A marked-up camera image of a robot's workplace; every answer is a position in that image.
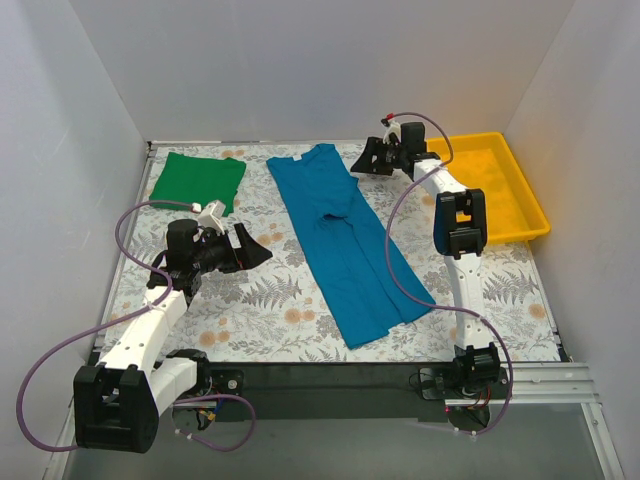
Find floral table mat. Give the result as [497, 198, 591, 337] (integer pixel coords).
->
[110, 144, 561, 362]

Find yellow plastic tray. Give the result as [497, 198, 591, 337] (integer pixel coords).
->
[448, 132, 551, 244]

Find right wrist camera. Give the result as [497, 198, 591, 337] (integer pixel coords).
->
[381, 113, 401, 145]

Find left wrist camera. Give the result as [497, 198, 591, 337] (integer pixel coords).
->
[192, 200, 226, 235]

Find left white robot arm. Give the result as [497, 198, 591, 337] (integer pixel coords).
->
[73, 219, 272, 453]

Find blue t shirt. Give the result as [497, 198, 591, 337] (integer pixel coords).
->
[266, 144, 434, 349]

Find folded green t shirt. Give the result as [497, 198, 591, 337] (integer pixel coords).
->
[149, 152, 246, 217]

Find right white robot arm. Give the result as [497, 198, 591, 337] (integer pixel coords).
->
[351, 114, 501, 398]

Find aluminium frame rail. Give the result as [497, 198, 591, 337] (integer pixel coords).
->
[47, 363, 623, 479]

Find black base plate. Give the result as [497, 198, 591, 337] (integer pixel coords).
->
[201, 362, 508, 422]

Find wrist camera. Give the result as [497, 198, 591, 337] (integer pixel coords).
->
[192, 200, 226, 235]
[381, 113, 401, 145]

